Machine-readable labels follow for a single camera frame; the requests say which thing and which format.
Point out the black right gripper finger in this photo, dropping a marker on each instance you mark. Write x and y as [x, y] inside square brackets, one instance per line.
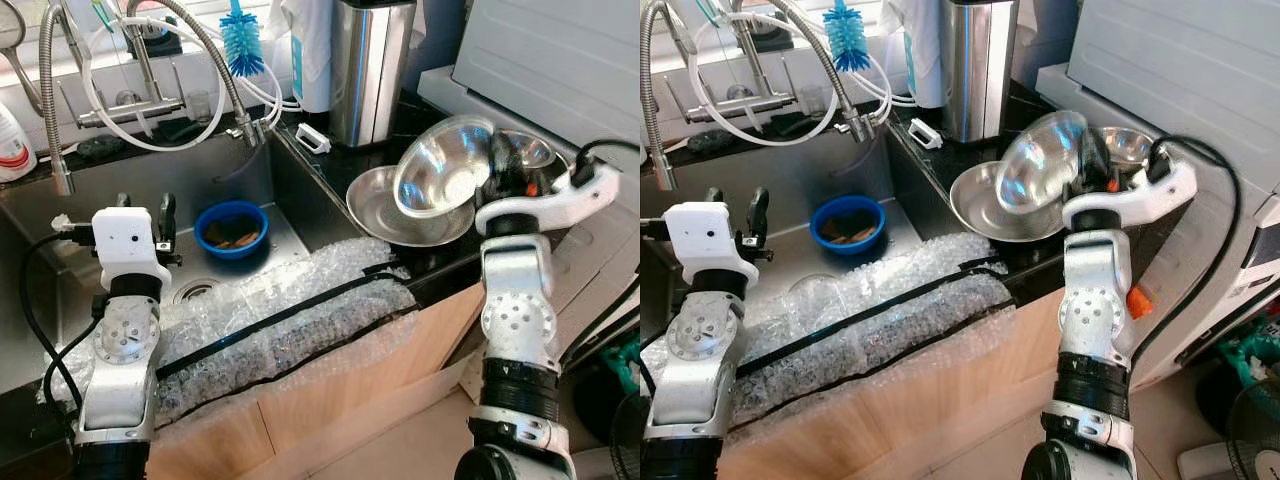
[505, 160]
[1097, 158]

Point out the large deep steel bowl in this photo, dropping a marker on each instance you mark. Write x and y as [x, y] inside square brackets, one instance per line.
[1040, 160]
[440, 165]

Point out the small steel bowl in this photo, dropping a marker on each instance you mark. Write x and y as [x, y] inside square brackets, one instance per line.
[1130, 142]
[535, 148]

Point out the steel sink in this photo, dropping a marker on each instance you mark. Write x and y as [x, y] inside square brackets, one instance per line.
[100, 180]
[730, 170]

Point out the blue bowl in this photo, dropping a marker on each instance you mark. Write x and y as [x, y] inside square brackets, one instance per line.
[825, 210]
[210, 215]

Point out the black scrubber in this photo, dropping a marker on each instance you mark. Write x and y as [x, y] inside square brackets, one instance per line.
[708, 144]
[98, 148]

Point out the brown food scraps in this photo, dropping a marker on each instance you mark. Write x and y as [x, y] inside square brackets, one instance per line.
[235, 240]
[850, 236]

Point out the dark green sponge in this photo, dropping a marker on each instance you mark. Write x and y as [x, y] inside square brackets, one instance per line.
[177, 130]
[788, 126]

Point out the steel faucet mixer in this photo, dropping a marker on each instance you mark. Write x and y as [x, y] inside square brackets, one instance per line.
[140, 110]
[747, 106]

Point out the white washing machine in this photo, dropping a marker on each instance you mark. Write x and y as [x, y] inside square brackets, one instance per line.
[1180, 60]
[550, 60]

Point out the small glass cup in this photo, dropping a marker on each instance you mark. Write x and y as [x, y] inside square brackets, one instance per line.
[198, 107]
[810, 103]

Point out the white dish soap bottle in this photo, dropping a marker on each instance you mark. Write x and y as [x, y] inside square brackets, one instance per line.
[14, 150]

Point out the orange plastic knob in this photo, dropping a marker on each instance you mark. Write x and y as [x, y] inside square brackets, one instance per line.
[1135, 302]

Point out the bubble wrap sheet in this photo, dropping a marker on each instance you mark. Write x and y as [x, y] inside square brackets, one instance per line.
[900, 330]
[300, 335]

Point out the tall steel canister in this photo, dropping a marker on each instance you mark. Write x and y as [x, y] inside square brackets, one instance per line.
[978, 70]
[372, 75]

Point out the small white clip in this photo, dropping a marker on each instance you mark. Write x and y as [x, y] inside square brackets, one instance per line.
[313, 139]
[925, 134]

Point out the teal bag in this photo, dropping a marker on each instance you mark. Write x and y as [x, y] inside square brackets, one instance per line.
[1250, 350]
[622, 360]

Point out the blue bottle brush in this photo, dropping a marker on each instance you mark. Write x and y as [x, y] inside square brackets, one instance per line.
[847, 48]
[243, 50]

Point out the wooden cabinet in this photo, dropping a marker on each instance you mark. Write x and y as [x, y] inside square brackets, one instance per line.
[330, 380]
[900, 390]

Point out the steel mesh strainer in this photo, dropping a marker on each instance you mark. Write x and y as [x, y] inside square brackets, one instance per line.
[10, 35]

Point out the white appliance with teal label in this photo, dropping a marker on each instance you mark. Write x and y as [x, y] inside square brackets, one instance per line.
[310, 58]
[920, 55]

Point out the black fan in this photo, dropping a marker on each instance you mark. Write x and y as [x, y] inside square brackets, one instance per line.
[1258, 435]
[628, 445]

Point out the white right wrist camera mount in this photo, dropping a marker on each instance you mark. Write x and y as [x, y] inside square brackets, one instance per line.
[560, 200]
[1140, 198]

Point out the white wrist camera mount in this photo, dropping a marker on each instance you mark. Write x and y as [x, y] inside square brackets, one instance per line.
[705, 235]
[560, 200]
[1140, 198]
[130, 240]

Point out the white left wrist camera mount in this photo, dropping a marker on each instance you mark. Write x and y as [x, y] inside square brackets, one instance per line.
[705, 235]
[130, 240]

